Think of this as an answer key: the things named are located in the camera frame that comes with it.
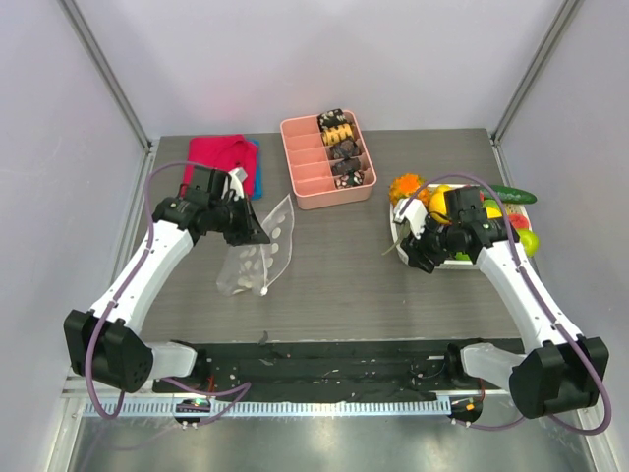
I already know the lime green apple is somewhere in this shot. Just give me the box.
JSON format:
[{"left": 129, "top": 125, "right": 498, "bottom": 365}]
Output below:
[{"left": 517, "top": 229, "right": 540, "bottom": 258}]

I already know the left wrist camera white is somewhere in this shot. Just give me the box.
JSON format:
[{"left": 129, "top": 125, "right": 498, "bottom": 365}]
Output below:
[{"left": 223, "top": 167, "right": 248, "bottom": 201}]

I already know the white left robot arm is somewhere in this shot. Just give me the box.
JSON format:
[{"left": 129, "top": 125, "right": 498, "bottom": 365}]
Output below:
[{"left": 63, "top": 164, "right": 269, "bottom": 393}]

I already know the orange spiky fruit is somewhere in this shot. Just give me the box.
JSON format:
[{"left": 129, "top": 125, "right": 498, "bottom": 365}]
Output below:
[{"left": 388, "top": 173, "right": 425, "bottom": 207}]

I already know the pink peach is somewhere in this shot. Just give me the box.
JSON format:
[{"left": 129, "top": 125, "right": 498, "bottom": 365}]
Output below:
[{"left": 508, "top": 213, "right": 530, "bottom": 230}]

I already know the yellow patterned sushi roll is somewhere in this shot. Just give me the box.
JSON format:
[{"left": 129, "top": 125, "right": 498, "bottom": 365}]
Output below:
[{"left": 321, "top": 123, "right": 354, "bottom": 147}]

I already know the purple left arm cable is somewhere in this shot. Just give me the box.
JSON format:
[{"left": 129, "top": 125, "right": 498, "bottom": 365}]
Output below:
[{"left": 84, "top": 162, "right": 253, "bottom": 421}]

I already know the green cucumber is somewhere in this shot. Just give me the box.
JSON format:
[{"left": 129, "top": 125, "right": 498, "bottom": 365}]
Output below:
[{"left": 490, "top": 185, "right": 538, "bottom": 205}]

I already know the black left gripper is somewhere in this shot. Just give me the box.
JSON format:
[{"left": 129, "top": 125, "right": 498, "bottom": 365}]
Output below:
[{"left": 209, "top": 193, "right": 270, "bottom": 247}]

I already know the red folded shirt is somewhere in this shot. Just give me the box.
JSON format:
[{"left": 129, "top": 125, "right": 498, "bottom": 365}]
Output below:
[{"left": 188, "top": 135, "right": 256, "bottom": 196}]

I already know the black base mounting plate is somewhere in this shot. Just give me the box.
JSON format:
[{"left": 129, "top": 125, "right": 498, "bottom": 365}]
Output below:
[{"left": 153, "top": 340, "right": 494, "bottom": 403}]

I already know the white slotted cable duct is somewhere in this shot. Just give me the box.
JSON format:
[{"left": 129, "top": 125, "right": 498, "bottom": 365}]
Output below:
[{"left": 83, "top": 398, "right": 452, "bottom": 418}]

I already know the pink divided tray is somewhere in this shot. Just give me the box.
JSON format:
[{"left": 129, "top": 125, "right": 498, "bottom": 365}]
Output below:
[{"left": 280, "top": 110, "right": 377, "bottom": 210}]

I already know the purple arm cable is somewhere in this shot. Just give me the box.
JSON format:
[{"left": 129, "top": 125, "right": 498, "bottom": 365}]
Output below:
[
  {"left": 398, "top": 171, "right": 613, "bottom": 436},
  {"left": 84, "top": 162, "right": 253, "bottom": 421}
]

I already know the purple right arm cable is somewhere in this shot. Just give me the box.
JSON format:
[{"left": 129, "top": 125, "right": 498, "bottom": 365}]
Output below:
[{"left": 398, "top": 171, "right": 613, "bottom": 436}]

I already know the dark sushi roll middle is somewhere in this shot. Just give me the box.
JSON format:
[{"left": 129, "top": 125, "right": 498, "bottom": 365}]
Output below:
[{"left": 328, "top": 138, "right": 361, "bottom": 160}]

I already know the clear polka dot zip bag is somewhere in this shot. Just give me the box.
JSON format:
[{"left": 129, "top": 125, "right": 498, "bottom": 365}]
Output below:
[{"left": 216, "top": 195, "right": 295, "bottom": 296}]

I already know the dark sushi roll lower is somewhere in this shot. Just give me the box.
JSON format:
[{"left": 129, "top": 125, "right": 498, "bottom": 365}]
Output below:
[{"left": 330, "top": 156, "right": 368, "bottom": 177}]

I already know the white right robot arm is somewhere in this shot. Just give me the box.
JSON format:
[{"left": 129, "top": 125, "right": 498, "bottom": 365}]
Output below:
[{"left": 389, "top": 186, "right": 609, "bottom": 419}]

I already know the dark patterned sushi roll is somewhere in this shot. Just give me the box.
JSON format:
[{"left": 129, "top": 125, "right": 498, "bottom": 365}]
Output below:
[{"left": 316, "top": 108, "right": 348, "bottom": 132}]

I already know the white perforated fruit basket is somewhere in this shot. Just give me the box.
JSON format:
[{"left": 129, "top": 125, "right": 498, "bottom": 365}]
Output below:
[{"left": 389, "top": 184, "right": 530, "bottom": 269}]

